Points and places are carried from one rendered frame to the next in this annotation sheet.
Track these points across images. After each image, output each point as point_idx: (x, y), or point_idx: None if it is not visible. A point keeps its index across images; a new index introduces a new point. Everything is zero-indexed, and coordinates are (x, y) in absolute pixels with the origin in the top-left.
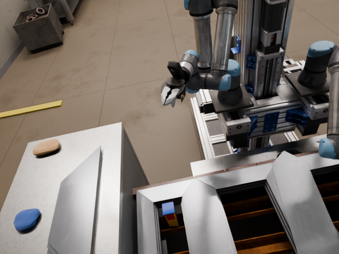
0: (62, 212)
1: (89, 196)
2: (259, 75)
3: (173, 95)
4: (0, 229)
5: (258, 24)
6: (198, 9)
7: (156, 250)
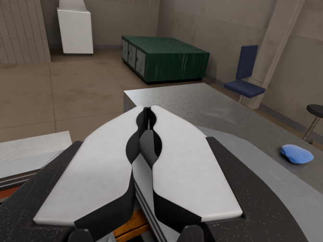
0: (266, 163)
1: None
2: None
3: (101, 136)
4: (307, 146)
5: None
6: None
7: (147, 200)
